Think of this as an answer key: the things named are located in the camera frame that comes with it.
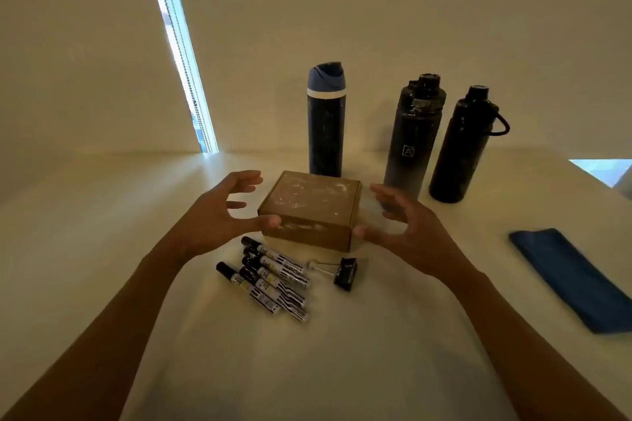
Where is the person's left hand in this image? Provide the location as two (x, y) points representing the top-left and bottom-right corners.
(173, 170), (282, 264)

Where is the person's right hand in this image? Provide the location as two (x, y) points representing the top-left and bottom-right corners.
(352, 182), (477, 288)

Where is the black white striped marker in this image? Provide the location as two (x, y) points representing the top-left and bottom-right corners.
(240, 235), (305, 274)
(241, 255), (308, 307)
(242, 247), (311, 289)
(238, 266), (310, 323)

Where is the barcode label black marker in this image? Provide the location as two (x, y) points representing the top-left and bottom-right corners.
(215, 261), (282, 316)

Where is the black binder clip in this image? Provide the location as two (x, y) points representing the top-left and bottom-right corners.
(305, 257), (358, 292)

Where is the black bottle with loop handle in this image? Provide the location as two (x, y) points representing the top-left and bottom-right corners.
(428, 85), (511, 204)

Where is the brown paper box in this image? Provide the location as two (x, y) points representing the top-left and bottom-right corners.
(257, 170), (363, 253)

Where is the black grey gradient bottle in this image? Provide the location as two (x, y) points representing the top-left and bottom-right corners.
(382, 73), (447, 202)

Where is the blue cloth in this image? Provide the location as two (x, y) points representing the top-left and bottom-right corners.
(508, 228), (632, 335)

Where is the navy bottle with blue lid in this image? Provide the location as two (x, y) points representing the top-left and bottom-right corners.
(307, 61), (347, 178)

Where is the person's right forearm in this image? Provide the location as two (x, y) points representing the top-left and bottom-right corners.
(446, 270), (628, 421)

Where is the person's left forearm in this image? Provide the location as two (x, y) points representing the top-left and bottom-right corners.
(0, 237), (196, 421)

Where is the beaded blind chain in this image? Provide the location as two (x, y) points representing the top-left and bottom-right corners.
(144, 0), (216, 154)

